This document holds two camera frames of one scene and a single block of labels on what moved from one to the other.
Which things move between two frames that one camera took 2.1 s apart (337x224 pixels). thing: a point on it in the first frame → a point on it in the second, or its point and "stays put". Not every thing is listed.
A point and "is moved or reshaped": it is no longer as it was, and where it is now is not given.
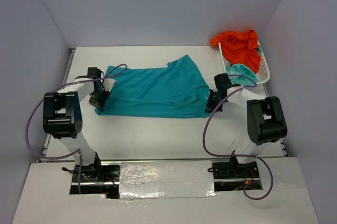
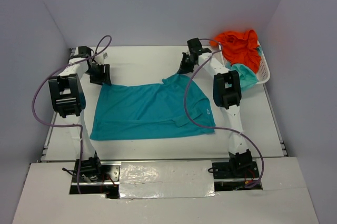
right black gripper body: (214, 101) → (192, 67)
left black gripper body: (98, 98) → (95, 73)
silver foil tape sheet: (161, 179) stays put
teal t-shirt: (179, 90) is moved or reshaped
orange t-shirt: (240, 47) stays put
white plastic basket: (263, 74) stays put
